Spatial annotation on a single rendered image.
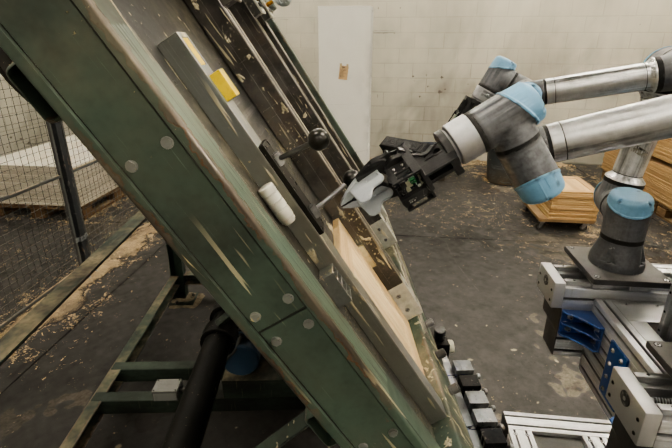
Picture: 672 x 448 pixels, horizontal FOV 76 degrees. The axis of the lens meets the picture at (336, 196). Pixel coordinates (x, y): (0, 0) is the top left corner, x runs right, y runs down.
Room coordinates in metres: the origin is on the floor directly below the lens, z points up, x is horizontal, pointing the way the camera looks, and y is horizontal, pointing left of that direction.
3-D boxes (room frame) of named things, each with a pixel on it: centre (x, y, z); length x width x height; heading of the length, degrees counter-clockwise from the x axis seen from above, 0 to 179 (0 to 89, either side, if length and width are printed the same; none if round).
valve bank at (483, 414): (0.99, -0.38, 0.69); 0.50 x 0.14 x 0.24; 2
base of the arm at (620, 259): (1.20, -0.88, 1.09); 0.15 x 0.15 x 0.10
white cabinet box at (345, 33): (5.31, -0.13, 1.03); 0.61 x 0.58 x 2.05; 174
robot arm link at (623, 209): (1.20, -0.88, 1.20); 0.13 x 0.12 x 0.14; 160
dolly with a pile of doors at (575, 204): (3.97, -2.19, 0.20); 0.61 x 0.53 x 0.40; 174
